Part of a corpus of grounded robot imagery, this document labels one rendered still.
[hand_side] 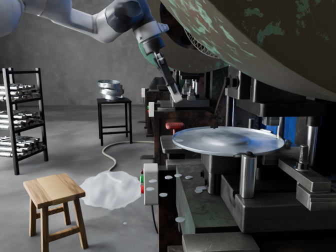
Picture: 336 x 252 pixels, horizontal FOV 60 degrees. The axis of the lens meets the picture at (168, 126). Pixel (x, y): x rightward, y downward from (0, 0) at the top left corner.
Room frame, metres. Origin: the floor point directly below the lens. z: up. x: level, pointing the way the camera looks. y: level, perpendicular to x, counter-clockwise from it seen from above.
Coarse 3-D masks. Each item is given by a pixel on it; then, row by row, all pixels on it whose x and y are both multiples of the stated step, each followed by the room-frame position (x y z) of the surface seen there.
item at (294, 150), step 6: (282, 138) 0.77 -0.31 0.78; (294, 144) 0.71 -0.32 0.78; (282, 150) 0.69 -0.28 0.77; (288, 150) 0.69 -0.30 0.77; (294, 150) 0.69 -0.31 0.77; (258, 156) 0.72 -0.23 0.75; (264, 156) 0.69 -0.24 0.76; (270, 156) 0.69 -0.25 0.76; (276, 156) 0.69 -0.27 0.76; (282, 156) 0.69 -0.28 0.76; (288, 156) 0.69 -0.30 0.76; (294, 156) 0.69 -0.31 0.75; (264, 162) 0.69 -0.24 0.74; (270, 162) 0.69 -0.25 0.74; (276, 162) 0.69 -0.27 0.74
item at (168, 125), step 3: (168, 123) 1.07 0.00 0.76; (171, 123) 1.08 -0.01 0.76; (174, 123) 1.08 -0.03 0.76; (177, 123) 1.07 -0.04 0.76; (180, 123) 1.07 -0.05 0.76; (183, 123) 1.08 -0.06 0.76; (168, 126) 1.05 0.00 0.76; (171, 126) 1.04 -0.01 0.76; (174, 126) 1.04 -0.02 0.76; (177, 126) 1.05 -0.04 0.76; (180, 126) 1.05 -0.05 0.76; (183, 126) 1.05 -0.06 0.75; (174, 129) 1.07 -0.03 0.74; (174, 132) 1.07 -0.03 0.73
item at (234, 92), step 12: (228, 72) 0.80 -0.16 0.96; (240, 72) 0.71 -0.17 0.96; (228, 84) 0.78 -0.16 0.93; (240, 84) 0.71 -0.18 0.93; (252, 84) 0.70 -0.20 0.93; (264, 84) 0.68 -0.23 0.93; (240, 96) 0.71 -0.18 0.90; (252, 96) 0.69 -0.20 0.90; (264, 96) 0.68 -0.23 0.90; (276, 96) 0.69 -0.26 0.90; (288, 96) 0.69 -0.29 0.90; (300, 96) 0.69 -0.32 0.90
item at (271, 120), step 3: (264, 117) 0.76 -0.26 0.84; (267, 117) 0.75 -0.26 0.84; (270, 117) 0.74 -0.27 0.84; (273, 117) 0.74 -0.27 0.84; (276, 117) 0.74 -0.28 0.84; (279, 117) 0.74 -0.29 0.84; (264, 120) 0.76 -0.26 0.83; (267, 120) 0.75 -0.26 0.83; (270, 120) 0.74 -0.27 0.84; (273, 120) 0.74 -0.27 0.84; (276, 120) 0.74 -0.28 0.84; (264, 123) 0.76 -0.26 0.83; (267, 123) 0.75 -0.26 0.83; (270, 123) 0.74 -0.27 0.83; (273, 123) 0.74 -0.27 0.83; (276, 123) 0.74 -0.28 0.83
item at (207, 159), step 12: (168, 144) 0.71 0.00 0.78; (204, 156) 0.77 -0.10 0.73; (216, 156) 0.70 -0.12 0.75; (228, 156) 0.70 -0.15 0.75; (204, 168) 0.76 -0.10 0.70; (216, 168) 0.70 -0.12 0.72; (228, 168) 0.70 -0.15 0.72; (204, 180) 0.72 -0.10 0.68; (216, 180) 0.70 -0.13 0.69; (216, 192) 0.70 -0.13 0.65
